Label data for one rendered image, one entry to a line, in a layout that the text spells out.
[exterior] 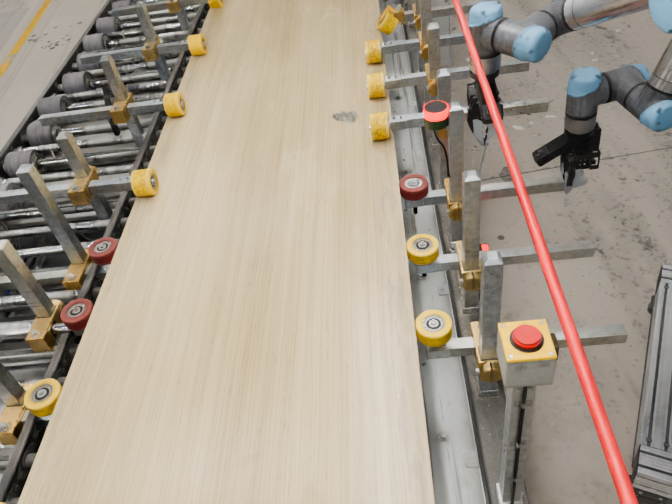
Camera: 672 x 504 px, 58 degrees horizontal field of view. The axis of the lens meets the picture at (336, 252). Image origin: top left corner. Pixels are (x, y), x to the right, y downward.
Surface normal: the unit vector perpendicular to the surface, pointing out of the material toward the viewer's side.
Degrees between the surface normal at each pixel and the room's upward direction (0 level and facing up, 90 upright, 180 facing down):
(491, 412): 0
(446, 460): 0
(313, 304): 0
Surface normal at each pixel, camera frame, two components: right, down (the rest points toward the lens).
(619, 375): -0.14, -0.72
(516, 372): 0.00, 0.69
